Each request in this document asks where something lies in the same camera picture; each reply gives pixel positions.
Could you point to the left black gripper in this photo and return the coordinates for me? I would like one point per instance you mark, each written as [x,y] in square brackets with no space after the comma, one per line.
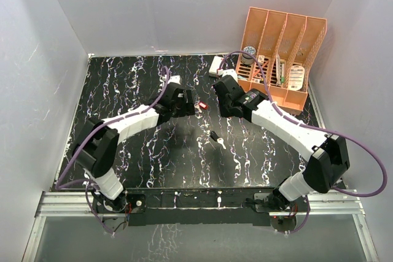
[187,108]

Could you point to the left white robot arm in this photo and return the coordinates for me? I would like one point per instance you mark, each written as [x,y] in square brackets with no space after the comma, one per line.
[96,145]

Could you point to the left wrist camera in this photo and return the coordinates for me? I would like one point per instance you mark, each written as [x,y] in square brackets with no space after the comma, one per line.
[175,79]

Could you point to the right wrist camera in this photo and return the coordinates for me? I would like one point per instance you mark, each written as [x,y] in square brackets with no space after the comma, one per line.
[228,72]

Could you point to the orange file organizer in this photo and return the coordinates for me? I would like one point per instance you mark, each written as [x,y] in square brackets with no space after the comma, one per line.
[295,38]

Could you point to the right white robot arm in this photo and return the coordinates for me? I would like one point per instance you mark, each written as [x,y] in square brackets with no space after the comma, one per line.
[326,155]

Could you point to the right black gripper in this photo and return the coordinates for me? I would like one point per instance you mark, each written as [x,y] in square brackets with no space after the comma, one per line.
[223,111]

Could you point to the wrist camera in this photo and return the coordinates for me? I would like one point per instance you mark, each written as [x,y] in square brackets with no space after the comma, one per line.
[228,72]
[175,79]

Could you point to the grey round tape tin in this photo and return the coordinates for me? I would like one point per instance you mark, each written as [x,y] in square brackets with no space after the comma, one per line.
[247,57]

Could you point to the key with red tag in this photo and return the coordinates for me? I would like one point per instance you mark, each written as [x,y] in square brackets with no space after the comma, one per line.
[200,106]

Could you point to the white labelled package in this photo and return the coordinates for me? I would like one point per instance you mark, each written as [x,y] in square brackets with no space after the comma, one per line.
[296,75]

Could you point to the white small box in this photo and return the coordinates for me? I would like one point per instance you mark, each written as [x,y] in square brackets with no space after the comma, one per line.
[215,69]

